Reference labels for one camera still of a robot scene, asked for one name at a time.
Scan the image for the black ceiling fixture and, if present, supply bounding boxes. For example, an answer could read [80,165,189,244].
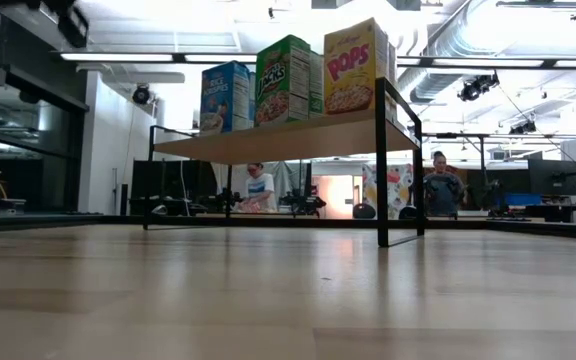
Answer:
[495,0,576,22]

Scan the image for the silver ventilation duct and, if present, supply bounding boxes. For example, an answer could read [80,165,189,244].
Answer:
[398,0,499,105]

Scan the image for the black round ceiling spotlight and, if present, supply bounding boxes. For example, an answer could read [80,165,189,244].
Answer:
[131,84,152,106]

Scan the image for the black table edge rail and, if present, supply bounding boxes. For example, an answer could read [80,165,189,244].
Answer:
[0,213,576,242]

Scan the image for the green Apple Jacks cereal box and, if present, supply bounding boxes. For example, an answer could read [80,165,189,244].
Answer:
[254,34,312,128]
[309,49,326,120]

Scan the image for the blue Rice Krispies cereal box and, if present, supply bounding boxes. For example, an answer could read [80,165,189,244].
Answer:
[248,71,258,129]
[199,60,252,137]

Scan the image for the person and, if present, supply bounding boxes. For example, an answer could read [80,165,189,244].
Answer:
[239,162,279,215]
[421,150,469,219]

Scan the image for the blue storage box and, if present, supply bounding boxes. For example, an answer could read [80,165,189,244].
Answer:
[496,192,544,208]

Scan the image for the colourful patterned cloth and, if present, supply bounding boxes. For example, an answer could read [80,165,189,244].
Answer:
[361,163,415,220]

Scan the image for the black computer monitor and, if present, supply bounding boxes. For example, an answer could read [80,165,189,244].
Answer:
[527,158,576,197]

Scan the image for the black round bag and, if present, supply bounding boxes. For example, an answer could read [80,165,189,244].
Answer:
[351,202,377,220]

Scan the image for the yellow Corn Pops cereal box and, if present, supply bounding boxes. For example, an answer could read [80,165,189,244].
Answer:
[323,17,392,117]

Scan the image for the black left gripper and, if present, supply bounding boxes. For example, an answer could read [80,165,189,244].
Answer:
[57,5,90,49]

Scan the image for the black stage light cluster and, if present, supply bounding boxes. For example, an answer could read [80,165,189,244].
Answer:
[456,73,501,103]
[508,119,538,136]

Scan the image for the black partition screen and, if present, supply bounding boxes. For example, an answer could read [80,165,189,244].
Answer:
[130,159,218,217]

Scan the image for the wooden shelf with black frame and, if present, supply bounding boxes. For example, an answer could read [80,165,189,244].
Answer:
[142,77,427,249]

